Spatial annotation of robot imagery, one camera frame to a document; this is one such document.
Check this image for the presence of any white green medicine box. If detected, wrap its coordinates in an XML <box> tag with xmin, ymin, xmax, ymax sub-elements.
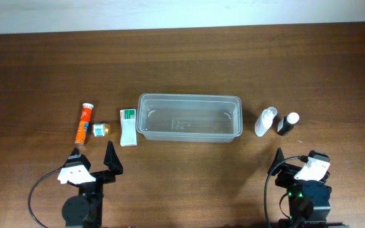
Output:
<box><xmin>120</xmin><ymin>109</ymin><xmax>137</xmax><ymax>147</ymax></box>

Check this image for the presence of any small gold-capped jar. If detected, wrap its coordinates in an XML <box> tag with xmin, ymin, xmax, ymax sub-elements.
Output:
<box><xmin>93</xmin><ymin>123</ymin><xmax>112</xmax><ymax>137</ymax></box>

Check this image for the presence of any dark bottle white cap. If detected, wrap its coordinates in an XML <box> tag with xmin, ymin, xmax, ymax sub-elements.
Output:
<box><xmin>277</xmin><ymin>112</ymin><xmax>300</xmax><ymax>136</ymax></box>

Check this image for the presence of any orange tablet tube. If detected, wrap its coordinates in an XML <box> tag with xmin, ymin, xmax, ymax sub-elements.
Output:
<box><xmin>75</xmin><ymin>103</ymin><xmax>94</xmax><ymax>144</ymax></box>

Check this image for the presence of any white spray bottle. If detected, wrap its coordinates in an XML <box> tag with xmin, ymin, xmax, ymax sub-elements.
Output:
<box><xmin>255</xmin><ymin>107</ymin><xmax>278</xmax><ymax>137</ymax></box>

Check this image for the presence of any clear plastic container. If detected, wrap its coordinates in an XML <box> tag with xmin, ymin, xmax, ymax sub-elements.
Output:
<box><xmin>136</xmin><ymin>93</ymin><xmax>243</xmax><ymax>143</ymax></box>

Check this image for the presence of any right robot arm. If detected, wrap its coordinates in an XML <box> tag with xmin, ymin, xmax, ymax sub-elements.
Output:
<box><xmin>264</xmin><ymin>148</ymin><xmax>346</xmax><ymax>228</ymax></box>

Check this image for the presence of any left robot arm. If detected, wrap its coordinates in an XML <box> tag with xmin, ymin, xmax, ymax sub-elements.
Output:
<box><xmin>58</xmin><ymin>141</ymin><xmax>123</xmax><ymax>228</ymax></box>

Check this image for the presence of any left black cable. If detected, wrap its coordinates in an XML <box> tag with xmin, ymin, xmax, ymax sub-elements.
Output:
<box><xmin>27</xmin><ymin>168</ymin><xmax>62</xmax><ymax>228</ymax></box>

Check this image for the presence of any black cable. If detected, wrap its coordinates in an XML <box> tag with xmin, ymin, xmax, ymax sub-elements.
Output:
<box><xmin>27</xmin><ymin>168</ymin><xmax>62</xmax><ymax>228</ymax></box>
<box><xmin>264</xmin><ymin>155</ymin><xmax>310</xmax><ymax>228</ymax></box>

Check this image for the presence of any right black cable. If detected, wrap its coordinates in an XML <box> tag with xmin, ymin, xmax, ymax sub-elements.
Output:
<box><xmin>264</xmin><ymin>155</ymin><xmax>310</xmax><ymax>228</ymax></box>

